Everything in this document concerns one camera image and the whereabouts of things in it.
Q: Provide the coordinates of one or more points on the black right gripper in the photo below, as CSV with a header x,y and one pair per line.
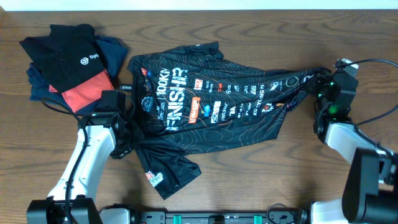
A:
x,y
319,79

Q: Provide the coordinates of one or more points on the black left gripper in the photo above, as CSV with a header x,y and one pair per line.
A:
x,y
138,137

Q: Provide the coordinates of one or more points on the black printed cycling jersey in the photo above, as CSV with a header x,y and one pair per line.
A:
x,y
191,100

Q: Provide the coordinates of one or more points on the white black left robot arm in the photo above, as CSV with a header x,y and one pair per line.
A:
x,y
101,135

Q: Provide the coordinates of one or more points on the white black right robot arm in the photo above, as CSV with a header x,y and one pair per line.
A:
x,y
370,194

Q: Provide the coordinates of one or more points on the red folded shirt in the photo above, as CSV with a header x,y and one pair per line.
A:
x,y
85,91

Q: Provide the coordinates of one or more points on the navy folded shirt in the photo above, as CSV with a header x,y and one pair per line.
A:
x,y
111,53

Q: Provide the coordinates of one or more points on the black folded polo shirt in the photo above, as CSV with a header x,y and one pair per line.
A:
x,y
66,57

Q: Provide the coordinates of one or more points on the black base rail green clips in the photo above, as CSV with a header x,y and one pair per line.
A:
x,y
276,214

